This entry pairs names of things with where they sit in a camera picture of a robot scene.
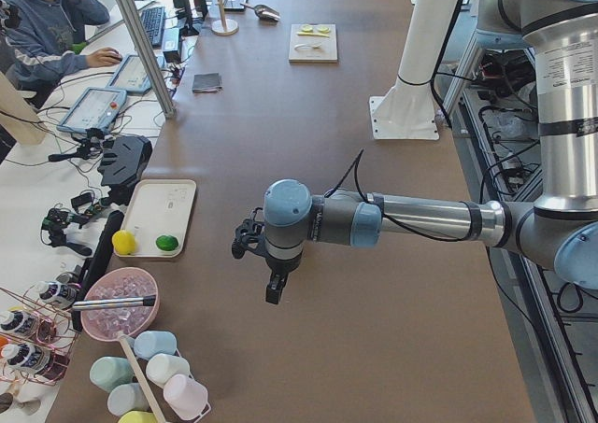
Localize copper wire bottle rack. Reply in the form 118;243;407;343
1;287;79;386

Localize white ceramic spoon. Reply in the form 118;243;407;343
293;43;322;51

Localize white cup rack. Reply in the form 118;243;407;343
116;333;212;419

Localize grey blue cup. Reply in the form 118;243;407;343
107;383;150;416

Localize pink bowl with ice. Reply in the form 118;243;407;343
80;267;160;342

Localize yellow cup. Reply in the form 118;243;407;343
118;410;157;423

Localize beige rabbit tray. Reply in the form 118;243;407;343
114;179;196;259

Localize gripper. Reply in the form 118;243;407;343
265;256;299;304

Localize bamboo cutting board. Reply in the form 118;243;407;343
288;23;338;63

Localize near teach pendant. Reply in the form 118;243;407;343
56;88;127;134

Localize pale mint cup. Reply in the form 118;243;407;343
146;353;191;388

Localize metal tongs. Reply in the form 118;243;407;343
71;295;158;311

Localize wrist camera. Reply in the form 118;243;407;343
231;207;266;260

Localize aluminium frame post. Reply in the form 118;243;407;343
116;0;176;120

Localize yellow lemon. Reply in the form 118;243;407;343
111;230;136;256

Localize person in blue hoodie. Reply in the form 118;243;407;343
4;0;122;107

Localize pink cup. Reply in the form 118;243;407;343
163;374;211;421

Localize yellow plastic knife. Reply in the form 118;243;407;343
296;31;331;38

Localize wooden mug tree stand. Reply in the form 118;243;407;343
211;0;239;36

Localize far teach pendant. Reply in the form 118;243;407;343
107;54;151;95

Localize black keyboard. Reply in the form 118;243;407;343
140;6;165;48

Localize green lime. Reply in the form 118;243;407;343
155;234;179;252

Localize teach pendant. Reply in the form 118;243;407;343
56;88;127;134
107;54;151;95

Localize metal scoop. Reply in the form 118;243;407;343
243;3;280;22

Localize green cup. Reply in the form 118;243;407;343
89;357;135;393

